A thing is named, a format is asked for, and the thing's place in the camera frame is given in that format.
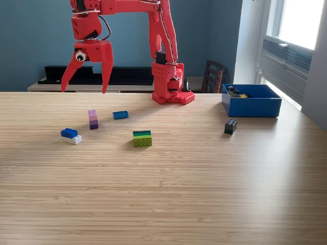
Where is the black brick stack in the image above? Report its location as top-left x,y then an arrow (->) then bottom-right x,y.
224,117 -> 238,135

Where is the small blue brick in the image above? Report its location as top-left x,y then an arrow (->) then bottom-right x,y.
112,110 -> 129,120

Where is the blue and white brick stack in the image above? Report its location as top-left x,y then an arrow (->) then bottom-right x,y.
60,128 -> 83,145

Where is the pink purple brick stack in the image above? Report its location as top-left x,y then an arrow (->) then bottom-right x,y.
88,110 -> 99,130

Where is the grey radiator unit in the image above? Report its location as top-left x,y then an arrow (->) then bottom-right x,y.
259,35 -> 314,105

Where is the blue plastic bin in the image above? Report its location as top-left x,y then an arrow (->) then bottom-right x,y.
221,84 -> 283,118

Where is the dark wooden chair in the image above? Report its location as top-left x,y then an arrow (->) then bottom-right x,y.
201,59 -> 227,94

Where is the green brick stack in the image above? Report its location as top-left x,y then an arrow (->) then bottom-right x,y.
132,130 -> 153,148

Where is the bright window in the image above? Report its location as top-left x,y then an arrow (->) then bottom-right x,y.
265,0 -> 327,51

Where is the yellow toy digger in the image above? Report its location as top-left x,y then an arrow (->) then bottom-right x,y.
228,86 -> 253,99

